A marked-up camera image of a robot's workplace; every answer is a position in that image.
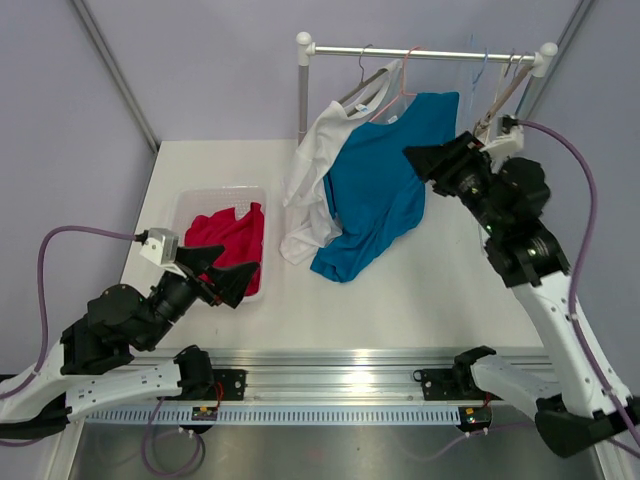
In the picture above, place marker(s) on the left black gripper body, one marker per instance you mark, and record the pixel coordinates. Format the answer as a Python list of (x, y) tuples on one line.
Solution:
[(176, 294)]

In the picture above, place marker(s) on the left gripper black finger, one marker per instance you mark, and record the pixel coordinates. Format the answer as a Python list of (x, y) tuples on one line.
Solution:
[(229, 284), (197, 262)]

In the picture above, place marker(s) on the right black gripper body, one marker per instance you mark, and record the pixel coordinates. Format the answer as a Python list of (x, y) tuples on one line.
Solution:
[(471, 181)]

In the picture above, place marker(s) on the red t shirt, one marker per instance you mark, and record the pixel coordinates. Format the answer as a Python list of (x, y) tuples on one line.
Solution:
[(242, 239)]

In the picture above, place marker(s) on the blue t shirt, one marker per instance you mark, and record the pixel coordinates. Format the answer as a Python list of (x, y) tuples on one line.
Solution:
[(372, 190)]

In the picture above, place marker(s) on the pink wire hanger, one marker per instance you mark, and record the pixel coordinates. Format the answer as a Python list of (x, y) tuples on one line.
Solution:
[(402, 86)]

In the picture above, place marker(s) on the light blue wire hanger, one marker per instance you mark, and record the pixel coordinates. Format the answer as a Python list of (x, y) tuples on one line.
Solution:
[(477, 73)]

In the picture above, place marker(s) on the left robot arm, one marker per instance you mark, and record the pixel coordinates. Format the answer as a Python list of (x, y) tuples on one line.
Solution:
[(81, 373)]

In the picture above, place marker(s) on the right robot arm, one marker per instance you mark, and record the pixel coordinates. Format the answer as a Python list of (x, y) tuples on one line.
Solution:
[(588, 404)]

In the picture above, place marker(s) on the grey hanger with white shirt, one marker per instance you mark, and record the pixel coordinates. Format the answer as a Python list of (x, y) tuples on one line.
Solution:
[(364, 81)]

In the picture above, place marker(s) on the white t shirt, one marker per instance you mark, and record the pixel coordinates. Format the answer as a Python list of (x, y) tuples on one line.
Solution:
[(309, 225)]

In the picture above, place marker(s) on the wooden hanger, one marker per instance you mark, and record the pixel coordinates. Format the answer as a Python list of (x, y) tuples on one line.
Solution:
[(483, 123)]

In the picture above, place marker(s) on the clear plastic basket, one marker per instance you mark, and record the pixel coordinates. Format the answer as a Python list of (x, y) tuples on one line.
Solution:
[(191, 203)]

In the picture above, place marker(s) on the white metal clothes rack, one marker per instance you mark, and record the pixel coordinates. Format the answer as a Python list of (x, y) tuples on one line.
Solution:
[(306, 48)]

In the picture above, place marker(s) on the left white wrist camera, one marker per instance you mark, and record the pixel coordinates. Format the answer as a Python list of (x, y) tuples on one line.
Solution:
[(159, 246)]

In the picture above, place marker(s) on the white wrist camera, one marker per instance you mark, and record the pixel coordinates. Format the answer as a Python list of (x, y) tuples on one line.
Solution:
[(159, 246), (509, 142)]

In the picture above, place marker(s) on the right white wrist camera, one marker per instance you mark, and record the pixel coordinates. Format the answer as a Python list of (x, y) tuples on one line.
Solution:
[(509, 142)]

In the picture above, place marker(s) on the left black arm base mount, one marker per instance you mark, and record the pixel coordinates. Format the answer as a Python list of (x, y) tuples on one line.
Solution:
[(227, 382)]

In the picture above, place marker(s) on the aluminium rail frame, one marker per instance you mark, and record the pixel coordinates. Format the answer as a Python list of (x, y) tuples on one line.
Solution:
[(300, 380)]

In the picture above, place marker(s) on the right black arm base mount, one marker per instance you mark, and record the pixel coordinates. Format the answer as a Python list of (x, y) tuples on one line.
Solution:
[(440, 382)]

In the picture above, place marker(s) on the white slotted cable duct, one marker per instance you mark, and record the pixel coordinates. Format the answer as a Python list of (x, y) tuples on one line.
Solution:
[(281, 416)]

